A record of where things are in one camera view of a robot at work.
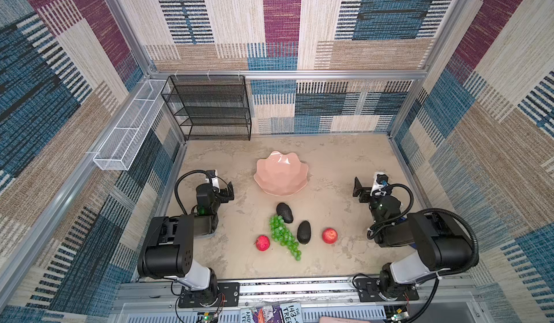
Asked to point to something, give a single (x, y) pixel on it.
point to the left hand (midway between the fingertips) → (219, 180)
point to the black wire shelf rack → (210, 107)
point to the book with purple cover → (267, 313)
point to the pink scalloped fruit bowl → (281, 174)
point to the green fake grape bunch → (281, 234)
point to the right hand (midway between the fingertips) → (367, 179)
